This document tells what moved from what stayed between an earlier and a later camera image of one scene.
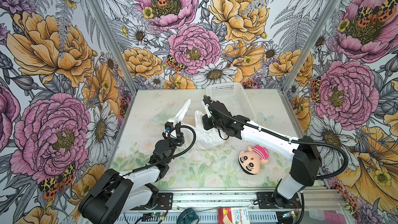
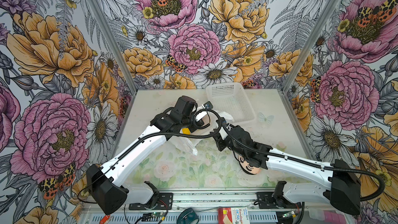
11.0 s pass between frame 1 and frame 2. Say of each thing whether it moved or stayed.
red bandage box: stayed
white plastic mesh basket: stayed
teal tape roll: stayed
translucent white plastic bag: moved
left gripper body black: moved
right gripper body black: moved
